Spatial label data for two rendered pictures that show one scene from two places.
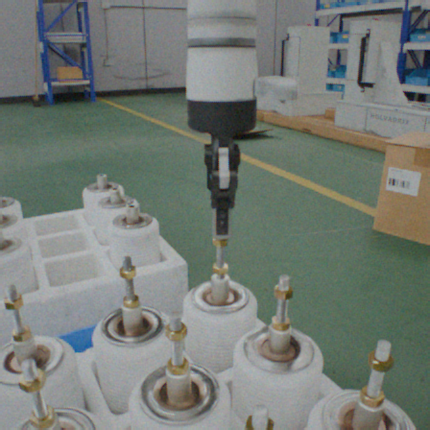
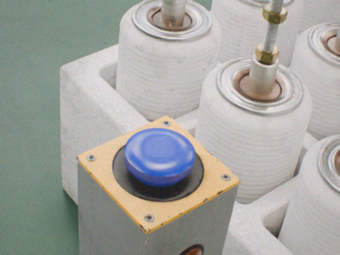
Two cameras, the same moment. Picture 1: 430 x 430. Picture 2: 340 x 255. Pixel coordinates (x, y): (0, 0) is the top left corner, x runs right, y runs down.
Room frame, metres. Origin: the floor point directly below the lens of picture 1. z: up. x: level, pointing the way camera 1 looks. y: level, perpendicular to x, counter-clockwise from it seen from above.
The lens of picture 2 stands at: (0.01, -0.47, 0.60)
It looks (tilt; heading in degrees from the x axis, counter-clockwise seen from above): 41 degrees down; 78
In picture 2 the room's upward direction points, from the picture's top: 7 degrees clockwise
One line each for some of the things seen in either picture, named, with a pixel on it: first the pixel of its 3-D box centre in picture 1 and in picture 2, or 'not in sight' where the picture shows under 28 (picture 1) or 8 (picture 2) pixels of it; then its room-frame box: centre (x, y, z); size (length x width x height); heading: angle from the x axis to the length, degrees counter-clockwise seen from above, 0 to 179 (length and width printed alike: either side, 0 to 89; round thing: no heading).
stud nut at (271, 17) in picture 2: (259, 428); (274, 13); (0.18, -0.03, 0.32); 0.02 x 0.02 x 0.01; 43
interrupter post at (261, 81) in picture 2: not in sight; (262, 74); (0.18, -0.03, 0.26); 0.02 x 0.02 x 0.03
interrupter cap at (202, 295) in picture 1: (220, 297); not in sight; (0.44, -0.01, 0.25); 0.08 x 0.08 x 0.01
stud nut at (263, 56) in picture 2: not in sight; (266, 52); (0.18, -0.03, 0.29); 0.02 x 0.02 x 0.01; 43
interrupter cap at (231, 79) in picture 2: not in sight; (260, 86); (0.18, -0.03, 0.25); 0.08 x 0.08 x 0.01
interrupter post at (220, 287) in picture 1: (220, 288); not in sight; (0.44, -0.01, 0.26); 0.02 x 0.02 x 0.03
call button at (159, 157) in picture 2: not in sight; (159, 161); (0.07, -0.18, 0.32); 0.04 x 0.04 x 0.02
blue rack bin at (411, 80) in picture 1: (427, 77); not in sight; (5.44, -2.85, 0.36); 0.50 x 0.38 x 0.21; 117
